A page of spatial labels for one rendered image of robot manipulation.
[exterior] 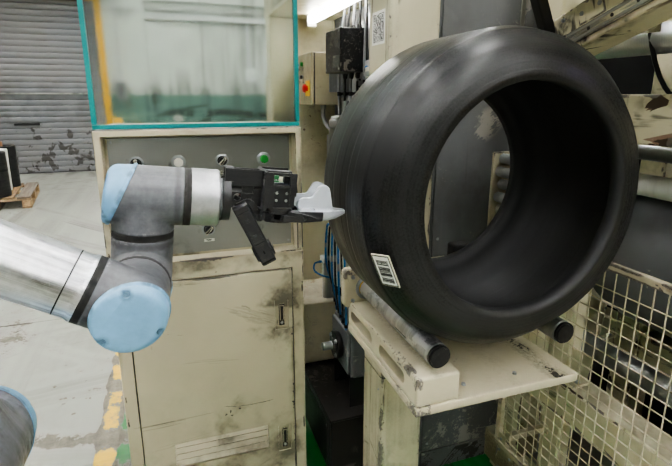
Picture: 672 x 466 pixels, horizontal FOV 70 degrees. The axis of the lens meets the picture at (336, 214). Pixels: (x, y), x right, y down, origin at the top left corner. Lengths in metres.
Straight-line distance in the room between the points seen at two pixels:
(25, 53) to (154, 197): 9.55
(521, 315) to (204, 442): 1.12
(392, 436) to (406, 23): 1.08
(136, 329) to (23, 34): 9.73
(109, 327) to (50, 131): 9.60
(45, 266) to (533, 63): 0.74
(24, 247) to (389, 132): 0.50
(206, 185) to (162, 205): 0.07
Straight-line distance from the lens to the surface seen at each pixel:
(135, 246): 0.76
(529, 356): 1.16
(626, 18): 1.18
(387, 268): 0.77
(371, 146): 0.76
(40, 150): 10.30
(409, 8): 1.18
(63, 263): 0.65
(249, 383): 1.63
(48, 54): 10.17
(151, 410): 1.64
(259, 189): 0.78
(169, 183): 0.74
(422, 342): 0.92
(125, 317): 0.64
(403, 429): 1.48
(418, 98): 0.76
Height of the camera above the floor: 1.35
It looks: 14 degrees down
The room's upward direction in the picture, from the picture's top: straight up
